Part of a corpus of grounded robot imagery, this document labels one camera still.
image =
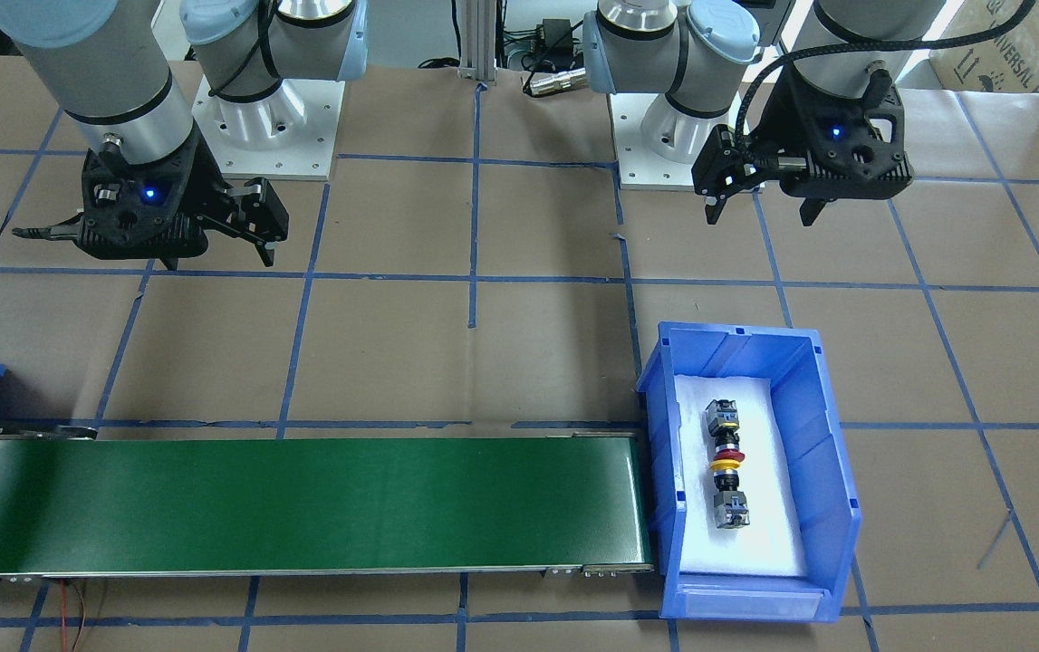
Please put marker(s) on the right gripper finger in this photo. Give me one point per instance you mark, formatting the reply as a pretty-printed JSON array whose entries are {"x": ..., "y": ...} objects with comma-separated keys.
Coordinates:
[
  {"x": 69, "y": 230},
  {"x": 255, "y": 213}
]

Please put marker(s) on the aluminium frame post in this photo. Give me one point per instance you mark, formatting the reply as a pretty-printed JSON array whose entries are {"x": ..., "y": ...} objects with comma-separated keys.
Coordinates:
[{"x": 477, "y": 27}]

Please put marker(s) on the cardboard box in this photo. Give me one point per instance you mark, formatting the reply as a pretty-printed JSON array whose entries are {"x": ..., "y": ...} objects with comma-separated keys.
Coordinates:
[{"x": 1010, "y": 63}]

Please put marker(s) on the yellow mushroom push button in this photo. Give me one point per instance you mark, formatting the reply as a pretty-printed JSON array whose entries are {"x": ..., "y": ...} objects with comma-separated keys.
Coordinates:
[{"x": 730, "y": 508}]

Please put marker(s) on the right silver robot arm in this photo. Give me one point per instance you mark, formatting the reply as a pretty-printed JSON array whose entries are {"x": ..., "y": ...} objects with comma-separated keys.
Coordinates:
[{"x": 103, "y": 65}]

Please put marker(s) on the red mushroom push button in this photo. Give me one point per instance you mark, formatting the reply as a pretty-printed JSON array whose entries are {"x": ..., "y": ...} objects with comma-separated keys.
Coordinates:
[{"x": 722, "y": 425}]

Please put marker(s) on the green conveyor belt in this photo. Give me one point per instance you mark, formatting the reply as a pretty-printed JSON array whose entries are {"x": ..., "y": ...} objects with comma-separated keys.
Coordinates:
[{"x": 128, "y": 508}]

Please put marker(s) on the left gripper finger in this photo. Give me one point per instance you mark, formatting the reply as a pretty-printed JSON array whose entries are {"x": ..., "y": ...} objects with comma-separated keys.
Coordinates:
[
  {"x": 722, "y": 169},
  {"x": 810, "y": 209}
]

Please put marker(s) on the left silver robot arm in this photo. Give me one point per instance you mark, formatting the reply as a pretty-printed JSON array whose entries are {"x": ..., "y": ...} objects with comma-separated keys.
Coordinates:
[{"x": 697, "y": 54}]

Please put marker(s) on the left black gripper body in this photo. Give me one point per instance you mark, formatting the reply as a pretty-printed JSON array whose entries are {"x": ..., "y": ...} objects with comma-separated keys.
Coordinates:
[{"x": 778, "y": 143}]

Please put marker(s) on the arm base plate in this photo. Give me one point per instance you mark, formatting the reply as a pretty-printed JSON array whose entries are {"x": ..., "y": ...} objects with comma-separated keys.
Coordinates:
[
  {"x": 655, "y": 144},
  {"x": 288, "y": 136}
]

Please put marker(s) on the blue bin with foam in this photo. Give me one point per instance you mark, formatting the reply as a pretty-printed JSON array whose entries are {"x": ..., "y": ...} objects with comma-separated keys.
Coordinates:
[{"x": 792, "y": 562}]

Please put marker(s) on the black power adapter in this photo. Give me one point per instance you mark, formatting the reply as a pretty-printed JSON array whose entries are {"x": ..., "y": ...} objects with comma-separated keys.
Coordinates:
[{"x": 554, "y": 37}]

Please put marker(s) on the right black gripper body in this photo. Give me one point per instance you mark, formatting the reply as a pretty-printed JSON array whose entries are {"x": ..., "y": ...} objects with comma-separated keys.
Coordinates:
[{"x": 203, "y": 184}]

